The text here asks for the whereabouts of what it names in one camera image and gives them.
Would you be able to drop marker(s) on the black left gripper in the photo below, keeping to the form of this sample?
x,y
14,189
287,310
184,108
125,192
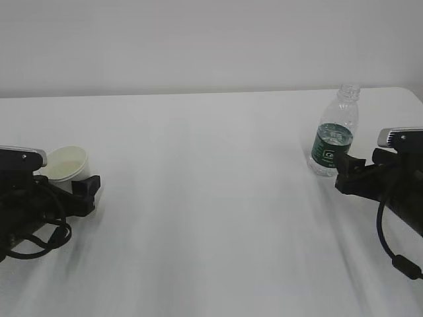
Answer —
x,y
34,210

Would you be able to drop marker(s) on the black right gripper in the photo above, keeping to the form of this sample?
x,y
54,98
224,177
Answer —
x,y
397,177

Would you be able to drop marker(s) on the white paper cup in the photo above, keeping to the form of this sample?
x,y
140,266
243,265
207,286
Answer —
x,y
66,165

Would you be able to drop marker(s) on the clear green-label water bottle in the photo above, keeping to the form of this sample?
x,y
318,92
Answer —
x,y
336,130

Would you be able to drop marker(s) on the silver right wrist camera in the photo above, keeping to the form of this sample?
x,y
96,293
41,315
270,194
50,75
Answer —
x,y
401,139

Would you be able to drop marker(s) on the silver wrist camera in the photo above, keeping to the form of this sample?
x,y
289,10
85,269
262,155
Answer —
x,y
401,139
22,158

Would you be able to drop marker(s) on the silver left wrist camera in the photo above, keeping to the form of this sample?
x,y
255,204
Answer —
x,y
22,158

